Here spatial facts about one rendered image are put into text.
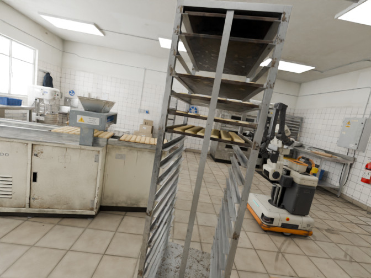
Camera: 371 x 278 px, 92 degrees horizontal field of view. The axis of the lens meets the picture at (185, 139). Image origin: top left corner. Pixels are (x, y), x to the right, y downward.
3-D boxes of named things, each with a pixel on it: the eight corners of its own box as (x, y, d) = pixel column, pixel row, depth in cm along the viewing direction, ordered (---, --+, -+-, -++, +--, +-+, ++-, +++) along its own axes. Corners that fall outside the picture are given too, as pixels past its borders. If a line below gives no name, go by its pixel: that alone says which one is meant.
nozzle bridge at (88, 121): (67, 143, 176) (69, 109, 171) (89, 133, 246) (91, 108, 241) (102, 147, 184) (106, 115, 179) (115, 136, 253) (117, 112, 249)
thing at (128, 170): (99, 212, 214) (106, 139, 201) (105, 198, 247) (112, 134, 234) (157, 214, 230) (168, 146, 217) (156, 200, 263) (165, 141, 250)
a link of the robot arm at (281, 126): (289, 102, 207) (284, 102, 217) (277, 102, 206) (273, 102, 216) (286, 140, 213) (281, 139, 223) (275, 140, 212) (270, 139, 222)
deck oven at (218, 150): (214, 164, 529) (227, 95, 500) (207, 154, 648) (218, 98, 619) (265, 171, 538) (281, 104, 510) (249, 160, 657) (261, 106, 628)
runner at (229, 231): (223, 187, 150) (223, 184, 150) (226, 188, 150) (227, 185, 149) (226, 237, 88) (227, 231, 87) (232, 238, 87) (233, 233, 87)
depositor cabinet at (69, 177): (-53, 218, 167) (-55, 129, 155) (5, 186, 236) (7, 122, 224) (95, 222, 196) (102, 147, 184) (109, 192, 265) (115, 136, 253)
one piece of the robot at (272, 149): (269, 158, 258) (273, 144, 255) (280, 164, 230) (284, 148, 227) (258, 156, 257) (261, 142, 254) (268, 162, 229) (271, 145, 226)
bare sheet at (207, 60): (196, 70, 141) (197, 68, 140) (249, 76, 134) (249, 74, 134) (181, 35, 82) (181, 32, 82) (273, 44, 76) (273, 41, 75)
